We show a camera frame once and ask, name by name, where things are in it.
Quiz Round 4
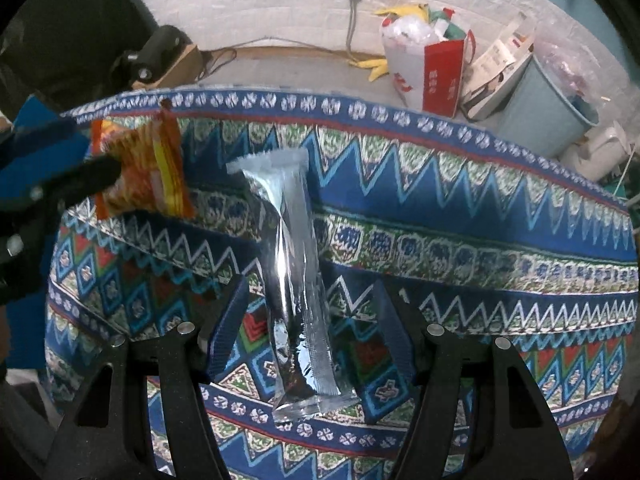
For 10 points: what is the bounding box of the banana peel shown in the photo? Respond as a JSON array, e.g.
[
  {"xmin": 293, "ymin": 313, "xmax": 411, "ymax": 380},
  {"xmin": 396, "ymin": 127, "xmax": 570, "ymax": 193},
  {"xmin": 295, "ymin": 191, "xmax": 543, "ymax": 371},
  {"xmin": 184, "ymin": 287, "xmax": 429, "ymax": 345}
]
[
  {"xmin": 374, "ymin": 3, "xmax": 432, "ymax": 22},
  {"xmin": 349, "ymin": 57, "xmax": 391, "ymax": 82}
]

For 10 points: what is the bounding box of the orange snack bag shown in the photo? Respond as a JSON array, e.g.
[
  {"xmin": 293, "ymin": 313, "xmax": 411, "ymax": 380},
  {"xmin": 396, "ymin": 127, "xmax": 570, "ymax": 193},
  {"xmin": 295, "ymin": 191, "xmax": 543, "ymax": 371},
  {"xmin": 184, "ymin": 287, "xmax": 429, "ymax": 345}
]
[{"xmin": 90, "ymin": 100, "xmax": 196, "ymax": 220}]

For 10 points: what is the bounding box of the teal plastic bin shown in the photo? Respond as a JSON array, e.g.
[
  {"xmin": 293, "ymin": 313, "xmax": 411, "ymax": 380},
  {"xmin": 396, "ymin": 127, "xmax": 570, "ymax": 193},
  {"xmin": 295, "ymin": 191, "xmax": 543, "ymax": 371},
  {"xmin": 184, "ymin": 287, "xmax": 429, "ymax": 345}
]
[{"xmin": 496, "ymin": 52, "xmax": 601, "ymax": 159}]

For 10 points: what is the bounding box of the black panel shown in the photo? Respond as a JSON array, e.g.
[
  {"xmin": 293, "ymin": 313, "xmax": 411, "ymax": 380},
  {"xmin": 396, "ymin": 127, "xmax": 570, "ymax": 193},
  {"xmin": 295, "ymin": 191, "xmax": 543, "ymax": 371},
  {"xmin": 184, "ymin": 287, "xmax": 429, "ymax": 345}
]
[{"xmin": 0, "ymin": 0, "xmax": 162, "ymax": 113}]

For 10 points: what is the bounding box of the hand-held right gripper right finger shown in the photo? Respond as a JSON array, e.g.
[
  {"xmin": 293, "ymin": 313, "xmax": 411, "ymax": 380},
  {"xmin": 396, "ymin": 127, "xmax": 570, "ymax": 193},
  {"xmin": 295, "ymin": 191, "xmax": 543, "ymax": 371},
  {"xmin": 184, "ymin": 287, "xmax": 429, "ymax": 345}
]
[{"xmin": 373, "ymin": 280, "xmax": 575, "ymax": 480}]

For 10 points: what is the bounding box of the brown cardboard box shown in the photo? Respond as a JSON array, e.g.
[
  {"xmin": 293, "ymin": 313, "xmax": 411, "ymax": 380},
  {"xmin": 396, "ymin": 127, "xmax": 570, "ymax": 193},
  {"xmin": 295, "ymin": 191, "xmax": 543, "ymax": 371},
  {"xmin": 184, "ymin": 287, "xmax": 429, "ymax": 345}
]
[{"xmin": 130, "ymin": 42, "xmax": 204, "ymax": 92}]

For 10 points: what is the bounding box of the clear plastic bin liner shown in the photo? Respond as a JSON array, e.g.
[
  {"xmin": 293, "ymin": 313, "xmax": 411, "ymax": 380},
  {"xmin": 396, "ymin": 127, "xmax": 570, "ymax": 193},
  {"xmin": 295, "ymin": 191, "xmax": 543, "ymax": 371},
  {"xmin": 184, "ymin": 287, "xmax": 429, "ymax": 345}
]
[{"xmin": 534, "ymin": 24, "xmax": 617, "ymax": 111}]

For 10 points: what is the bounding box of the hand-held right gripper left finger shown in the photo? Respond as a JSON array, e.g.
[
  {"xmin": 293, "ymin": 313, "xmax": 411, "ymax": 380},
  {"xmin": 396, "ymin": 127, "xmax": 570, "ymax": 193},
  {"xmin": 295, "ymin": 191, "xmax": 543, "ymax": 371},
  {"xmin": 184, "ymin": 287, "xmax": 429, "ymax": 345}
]
[{"xmin": 44, "ymin": 274, "xmax": 251, "ymax": 480}]

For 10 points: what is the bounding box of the grey plug and cable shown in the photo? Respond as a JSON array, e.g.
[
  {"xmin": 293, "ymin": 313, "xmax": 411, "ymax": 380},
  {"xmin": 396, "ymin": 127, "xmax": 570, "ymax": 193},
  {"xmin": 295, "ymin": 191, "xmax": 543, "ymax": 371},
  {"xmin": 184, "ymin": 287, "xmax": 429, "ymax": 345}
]
[{"xmin": 340, "ymin": 0, "xmax": 364, "ymax": 65}]

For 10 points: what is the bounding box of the patterned blue tablecloth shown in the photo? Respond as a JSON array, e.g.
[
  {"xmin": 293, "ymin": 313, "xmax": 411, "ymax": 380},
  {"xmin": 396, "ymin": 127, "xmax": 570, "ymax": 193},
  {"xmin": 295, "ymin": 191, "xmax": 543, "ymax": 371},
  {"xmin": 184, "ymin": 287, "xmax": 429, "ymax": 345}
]
[{"xmin": 44, "ymin": 89, "xmax": 640, "ymax": 480}]

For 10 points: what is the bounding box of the blue cardboard box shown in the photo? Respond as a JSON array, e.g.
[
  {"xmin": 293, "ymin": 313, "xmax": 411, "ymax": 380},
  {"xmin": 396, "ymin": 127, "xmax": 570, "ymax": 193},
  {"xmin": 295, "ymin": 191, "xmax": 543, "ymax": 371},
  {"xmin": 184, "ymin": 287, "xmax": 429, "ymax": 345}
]
[{"xmin": 0, "ymin": 95, "xmax": 96, "ymax": 211}]

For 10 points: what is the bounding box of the printed white paper bag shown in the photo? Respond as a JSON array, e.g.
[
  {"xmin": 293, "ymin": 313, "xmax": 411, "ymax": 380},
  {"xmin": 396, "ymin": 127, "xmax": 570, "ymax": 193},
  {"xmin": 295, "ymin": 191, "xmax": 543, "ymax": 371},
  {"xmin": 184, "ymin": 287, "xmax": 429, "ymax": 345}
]
[{"xmin": 460, "ymin": 12, "xmax": 536, "ymax": 122}]

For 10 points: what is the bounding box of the black device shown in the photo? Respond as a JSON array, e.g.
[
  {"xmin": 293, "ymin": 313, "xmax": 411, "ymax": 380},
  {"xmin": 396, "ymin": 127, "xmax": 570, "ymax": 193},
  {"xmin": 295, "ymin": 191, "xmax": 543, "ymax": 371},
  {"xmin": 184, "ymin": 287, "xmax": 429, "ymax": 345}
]
[{"xmin": 110, "ymin": 25, "xmax": 189, "ymax": 84}]

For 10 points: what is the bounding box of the white plastic container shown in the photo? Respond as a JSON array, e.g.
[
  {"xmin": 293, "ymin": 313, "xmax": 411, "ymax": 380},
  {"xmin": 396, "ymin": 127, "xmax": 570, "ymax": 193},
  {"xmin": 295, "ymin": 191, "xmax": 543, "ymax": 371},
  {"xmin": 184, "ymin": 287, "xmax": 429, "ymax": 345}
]
[{"xmin": 574, "ymin": 122, "xmax": 634, "ymax": 182}]

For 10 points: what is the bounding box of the silver foil snack packet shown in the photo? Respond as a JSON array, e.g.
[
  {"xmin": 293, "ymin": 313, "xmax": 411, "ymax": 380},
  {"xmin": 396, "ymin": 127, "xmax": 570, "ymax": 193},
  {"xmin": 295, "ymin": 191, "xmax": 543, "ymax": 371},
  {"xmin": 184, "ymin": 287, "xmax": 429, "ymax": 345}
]
[{"xmin": 226, "ymin": 149, "xmax": 361, "ymax": 424}]

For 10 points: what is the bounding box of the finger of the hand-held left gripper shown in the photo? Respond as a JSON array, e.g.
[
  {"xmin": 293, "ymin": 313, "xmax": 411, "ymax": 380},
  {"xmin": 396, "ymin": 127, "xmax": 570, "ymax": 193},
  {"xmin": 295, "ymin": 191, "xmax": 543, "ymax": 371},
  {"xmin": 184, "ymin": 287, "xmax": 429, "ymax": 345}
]
[
  {"xmin": 30, "ymin": 154, "xmax": 124, "ymax": 208},
  {"xmin": 0, "ymin": 116, "xmax": 81, "ymax": 161}
]

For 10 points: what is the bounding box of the red and white shopping bag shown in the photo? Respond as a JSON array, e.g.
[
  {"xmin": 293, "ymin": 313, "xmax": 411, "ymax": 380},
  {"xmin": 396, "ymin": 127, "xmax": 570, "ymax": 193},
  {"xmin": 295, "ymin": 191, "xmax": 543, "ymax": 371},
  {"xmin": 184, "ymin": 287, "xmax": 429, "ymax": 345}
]
[{"xmin": 382, "ymin": 7, "xmax": 477, "ymax": 119}]

